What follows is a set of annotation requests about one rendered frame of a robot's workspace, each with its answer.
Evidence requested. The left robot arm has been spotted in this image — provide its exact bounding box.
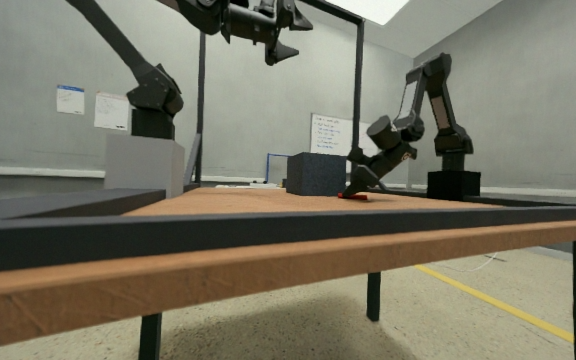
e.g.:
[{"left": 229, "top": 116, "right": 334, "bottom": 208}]
[{"left": 346, "top": 52, "right": 474, "bottom": 171}]

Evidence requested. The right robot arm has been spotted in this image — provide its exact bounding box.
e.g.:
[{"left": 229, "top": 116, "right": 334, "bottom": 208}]
[{"left": 65, "top": 0, "right": 250, "bottom": 141}]

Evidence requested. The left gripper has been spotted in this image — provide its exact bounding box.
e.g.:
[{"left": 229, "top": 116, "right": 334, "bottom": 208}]
[{"left": 342, "top": 152, "right": 396, "bottom": 198}]

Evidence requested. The red peg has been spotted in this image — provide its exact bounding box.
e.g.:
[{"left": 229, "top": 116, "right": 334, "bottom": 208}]
[{"left": 338, "top": 193, "right": 367, "bottom": 200}]

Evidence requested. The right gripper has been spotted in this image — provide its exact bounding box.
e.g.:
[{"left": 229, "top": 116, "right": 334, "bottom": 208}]
[{"left": 249, "top": 0, "right": 314, "bottom": 66}]

